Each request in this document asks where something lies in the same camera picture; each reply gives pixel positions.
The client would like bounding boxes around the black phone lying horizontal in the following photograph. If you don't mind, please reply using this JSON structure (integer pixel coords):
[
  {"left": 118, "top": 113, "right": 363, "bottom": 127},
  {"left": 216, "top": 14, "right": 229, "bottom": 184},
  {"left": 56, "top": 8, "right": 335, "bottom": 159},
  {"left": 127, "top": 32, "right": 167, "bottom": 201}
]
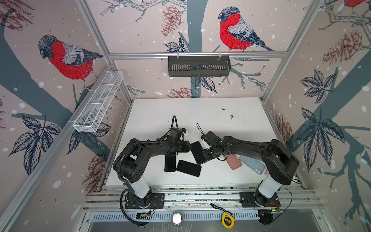
[{"left": 176, "top": 160, "right": 202, "bottom": 177}]

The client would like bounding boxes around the white wire basket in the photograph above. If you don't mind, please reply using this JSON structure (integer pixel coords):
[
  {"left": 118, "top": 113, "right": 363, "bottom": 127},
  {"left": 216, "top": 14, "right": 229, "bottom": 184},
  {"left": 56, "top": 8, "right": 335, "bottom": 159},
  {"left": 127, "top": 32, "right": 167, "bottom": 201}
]
[{"left": 73, "top": 71, "right": 123, "bottom": 133}]

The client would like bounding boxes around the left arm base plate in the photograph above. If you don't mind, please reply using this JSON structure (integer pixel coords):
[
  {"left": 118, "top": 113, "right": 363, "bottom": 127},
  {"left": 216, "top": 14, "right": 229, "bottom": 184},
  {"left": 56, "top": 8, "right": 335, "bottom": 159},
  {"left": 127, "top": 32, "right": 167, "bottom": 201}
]
[{"left": 124, "top": 192, "right": 165, "bottom": 209}]

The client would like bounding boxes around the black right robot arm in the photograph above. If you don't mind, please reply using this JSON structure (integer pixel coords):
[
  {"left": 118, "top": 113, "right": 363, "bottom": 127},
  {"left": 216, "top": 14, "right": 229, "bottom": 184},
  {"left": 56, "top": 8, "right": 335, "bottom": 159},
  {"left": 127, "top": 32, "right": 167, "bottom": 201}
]
[{"left": 201, "top": 131, "right": 299, "bottom": 207}]

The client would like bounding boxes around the black wire basket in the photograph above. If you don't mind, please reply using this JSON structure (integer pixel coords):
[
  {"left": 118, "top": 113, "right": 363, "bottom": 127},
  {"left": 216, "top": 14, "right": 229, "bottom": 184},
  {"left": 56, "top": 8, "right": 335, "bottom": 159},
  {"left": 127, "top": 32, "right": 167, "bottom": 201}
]
[{"left": 168, "top": 56, "right": 231, "bottom": 77}]

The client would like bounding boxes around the black phone upright left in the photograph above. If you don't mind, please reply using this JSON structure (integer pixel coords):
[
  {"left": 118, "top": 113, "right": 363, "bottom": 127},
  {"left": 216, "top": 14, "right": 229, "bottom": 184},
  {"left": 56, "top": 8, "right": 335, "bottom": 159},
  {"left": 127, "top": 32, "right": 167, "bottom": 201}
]
[{"left": 164, "top": 155, "right": 176, "bottom": 173}]

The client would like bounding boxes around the yellow tape measure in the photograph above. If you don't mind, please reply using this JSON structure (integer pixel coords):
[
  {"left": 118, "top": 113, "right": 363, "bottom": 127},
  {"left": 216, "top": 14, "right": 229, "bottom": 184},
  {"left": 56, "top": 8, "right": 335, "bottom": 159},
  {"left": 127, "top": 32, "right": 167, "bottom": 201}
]
[{"left": 210, "top": 203, "right": 235, "bottom": 229}]

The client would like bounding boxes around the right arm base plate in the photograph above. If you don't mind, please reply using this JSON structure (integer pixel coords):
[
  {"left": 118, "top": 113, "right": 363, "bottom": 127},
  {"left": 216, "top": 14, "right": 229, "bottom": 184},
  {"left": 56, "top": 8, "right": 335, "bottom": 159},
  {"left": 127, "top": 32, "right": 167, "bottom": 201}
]
[{"left": 239, "top": 191, "right": 281, "bottom": 208}]

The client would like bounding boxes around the pink phone case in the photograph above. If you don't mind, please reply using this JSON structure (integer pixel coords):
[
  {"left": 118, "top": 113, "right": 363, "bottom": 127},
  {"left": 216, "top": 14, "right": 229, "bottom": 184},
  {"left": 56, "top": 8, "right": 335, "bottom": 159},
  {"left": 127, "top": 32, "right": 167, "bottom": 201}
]
[{"left": 223, "top": 154, "right": 242, "bottom": 170}]

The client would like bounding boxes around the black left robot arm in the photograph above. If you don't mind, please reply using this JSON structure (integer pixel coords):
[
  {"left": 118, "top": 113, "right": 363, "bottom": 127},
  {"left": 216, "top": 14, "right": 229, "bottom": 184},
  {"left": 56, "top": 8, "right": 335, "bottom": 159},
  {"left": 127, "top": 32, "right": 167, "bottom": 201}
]
[{"left": 113, "top": 128, "right": 192, "bottom": 208}]

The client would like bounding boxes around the light blue phone case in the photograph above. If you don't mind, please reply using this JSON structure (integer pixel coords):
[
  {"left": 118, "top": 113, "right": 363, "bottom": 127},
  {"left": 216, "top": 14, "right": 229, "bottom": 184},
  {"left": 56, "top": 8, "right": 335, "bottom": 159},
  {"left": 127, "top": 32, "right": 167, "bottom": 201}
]
[{"left": 239, "top": 156, "right": 266, "bottom": 175}]

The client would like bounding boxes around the black phone diagonal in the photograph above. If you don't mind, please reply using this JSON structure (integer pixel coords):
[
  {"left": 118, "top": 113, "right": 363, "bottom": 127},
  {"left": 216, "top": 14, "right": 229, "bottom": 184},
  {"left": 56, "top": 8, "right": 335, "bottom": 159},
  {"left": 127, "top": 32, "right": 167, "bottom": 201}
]
[{"left": 191, "top": 142, "right": 207, "bottom": 165}]

